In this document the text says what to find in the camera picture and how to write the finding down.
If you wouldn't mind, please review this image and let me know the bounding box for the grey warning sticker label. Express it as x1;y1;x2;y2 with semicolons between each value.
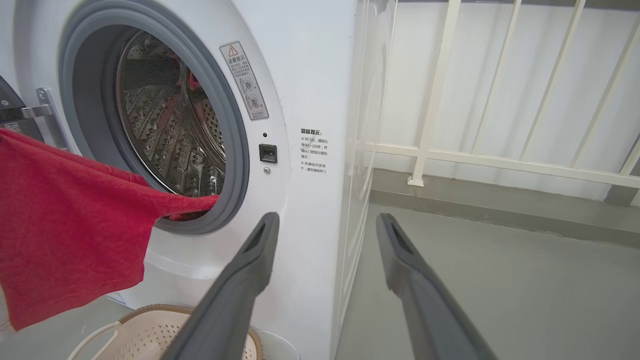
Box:
220;41;270;121

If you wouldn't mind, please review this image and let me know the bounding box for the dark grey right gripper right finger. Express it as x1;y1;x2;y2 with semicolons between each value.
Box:
375;213;499;360

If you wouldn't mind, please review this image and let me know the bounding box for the red and white garment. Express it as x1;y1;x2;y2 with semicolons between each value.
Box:
0;127;221;332

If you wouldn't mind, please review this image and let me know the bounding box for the transparent Chinese text notice sticker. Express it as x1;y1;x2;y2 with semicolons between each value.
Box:
299;127;330;175

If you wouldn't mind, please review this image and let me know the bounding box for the steel washer drum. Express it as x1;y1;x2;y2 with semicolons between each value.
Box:
116;30;227;198

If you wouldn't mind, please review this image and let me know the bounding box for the round white drain filter cover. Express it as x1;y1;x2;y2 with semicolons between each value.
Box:
251;330;301;360

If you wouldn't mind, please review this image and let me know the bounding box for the cream perforated laundry basket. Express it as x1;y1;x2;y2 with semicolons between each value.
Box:
67;304;264;360

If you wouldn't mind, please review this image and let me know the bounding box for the white front-load washing machine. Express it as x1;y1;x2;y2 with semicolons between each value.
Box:
0;0;399;360

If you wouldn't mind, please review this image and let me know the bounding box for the black round glass washer door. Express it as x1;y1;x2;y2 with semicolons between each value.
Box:
0;75;47;144

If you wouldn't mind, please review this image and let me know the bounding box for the metal door hinge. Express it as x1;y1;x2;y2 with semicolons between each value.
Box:
21;87;72;152

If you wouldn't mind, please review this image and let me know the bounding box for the white metal railing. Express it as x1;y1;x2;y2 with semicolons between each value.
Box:
364;0;640;208

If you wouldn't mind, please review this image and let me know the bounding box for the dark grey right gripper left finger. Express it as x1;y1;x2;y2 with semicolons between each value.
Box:
160;212;281;360

